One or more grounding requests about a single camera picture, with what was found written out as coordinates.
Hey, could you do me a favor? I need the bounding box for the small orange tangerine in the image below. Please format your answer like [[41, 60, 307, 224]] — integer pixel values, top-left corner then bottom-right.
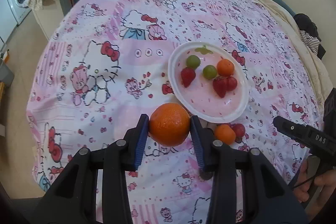
[[214, 124, 236, 145]]

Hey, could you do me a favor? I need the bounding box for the red cherry tomato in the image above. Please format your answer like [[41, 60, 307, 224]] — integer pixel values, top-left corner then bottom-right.
[[226, 76, 238, 91], [232, 123, 245, 139]]

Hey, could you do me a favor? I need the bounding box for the large orange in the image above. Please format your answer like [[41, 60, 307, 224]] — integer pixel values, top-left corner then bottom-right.
[[149, 103, 190, 147]]

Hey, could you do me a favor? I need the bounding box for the person's right hand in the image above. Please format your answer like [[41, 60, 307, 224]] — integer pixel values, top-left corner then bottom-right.
[[293, 160, 312, 203]]

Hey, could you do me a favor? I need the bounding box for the white pink paper plate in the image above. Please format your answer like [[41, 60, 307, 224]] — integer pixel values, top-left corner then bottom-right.
[[167, 42, 249, 123]]

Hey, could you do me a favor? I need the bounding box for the strawberry right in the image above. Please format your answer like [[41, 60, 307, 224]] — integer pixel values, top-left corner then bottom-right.
[[213, 76, 227, 98]]

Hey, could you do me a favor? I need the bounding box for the strawberry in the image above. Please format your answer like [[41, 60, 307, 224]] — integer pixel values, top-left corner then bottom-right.
[[181, 67, 196, 88], [213, 76, 227, 98]]

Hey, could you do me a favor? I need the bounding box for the strawberry left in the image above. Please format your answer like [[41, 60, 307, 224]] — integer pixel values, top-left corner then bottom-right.
[[181, 67, 196, 88]]

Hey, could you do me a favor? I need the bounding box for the green grape right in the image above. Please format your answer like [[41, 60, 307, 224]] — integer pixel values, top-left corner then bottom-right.
[[203, 65, 218, 80]]

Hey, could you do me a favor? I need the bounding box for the green grape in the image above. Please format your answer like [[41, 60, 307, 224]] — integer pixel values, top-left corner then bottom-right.
[[203, 65, 218, 80], [186, 55, 201, 69]]

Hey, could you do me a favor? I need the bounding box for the small orange on plate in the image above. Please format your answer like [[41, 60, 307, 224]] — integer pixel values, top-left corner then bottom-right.
[[217, 59, 235, 77]]

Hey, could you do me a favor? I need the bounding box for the green grape left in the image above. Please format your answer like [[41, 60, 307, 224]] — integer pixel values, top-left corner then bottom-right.
[[186, 55, 201, 69]]

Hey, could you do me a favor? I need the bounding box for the pink Hello Kitty bedsheet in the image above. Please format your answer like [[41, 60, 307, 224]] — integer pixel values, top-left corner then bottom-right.
[[27, 0, 323, 223]]

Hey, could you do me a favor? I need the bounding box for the black striped clothing pile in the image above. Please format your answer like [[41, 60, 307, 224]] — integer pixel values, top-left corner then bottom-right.
[[294, 14, 326, 60]]

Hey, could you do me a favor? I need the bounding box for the black cable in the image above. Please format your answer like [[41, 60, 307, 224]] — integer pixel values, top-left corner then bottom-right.
[[290, 168, 326, 190]]

